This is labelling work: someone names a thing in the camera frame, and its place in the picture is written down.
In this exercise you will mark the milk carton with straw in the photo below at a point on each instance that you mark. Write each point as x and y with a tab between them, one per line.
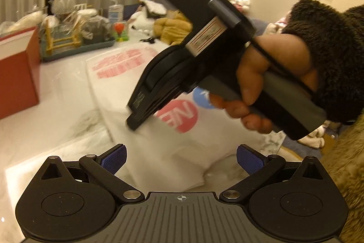
115	12

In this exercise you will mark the grey glass pitcher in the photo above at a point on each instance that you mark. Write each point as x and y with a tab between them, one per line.
96	30

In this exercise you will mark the person right hand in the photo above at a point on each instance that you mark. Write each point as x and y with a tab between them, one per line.
289	51

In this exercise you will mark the pink white plush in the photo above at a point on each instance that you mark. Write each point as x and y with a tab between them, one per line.
242	5

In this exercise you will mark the dark fuzzy sleeve forearm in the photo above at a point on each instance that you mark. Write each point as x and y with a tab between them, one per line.
335	42

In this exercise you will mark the small black clip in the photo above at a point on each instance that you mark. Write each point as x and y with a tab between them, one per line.
150	40

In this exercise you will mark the yellow muscular cat plush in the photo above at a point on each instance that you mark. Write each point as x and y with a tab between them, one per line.
173	28

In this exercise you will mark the green toy with orange figure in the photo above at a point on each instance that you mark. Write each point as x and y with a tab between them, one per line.
120	32

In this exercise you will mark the wooden drying rack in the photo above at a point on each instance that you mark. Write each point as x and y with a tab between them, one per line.
61	34

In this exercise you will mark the white plush dog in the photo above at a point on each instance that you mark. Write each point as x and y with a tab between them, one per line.
140	22

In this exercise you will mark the teal dish tray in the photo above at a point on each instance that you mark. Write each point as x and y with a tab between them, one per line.
68	51

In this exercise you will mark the red cardboard box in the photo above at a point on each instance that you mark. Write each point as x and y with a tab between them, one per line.
19	71

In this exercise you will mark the white printed shopping bag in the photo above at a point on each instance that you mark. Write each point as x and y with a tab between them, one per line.
186	146

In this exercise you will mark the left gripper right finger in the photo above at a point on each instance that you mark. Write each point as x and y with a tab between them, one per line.
260	169

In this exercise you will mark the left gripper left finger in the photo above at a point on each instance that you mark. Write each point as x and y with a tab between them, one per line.
102	169

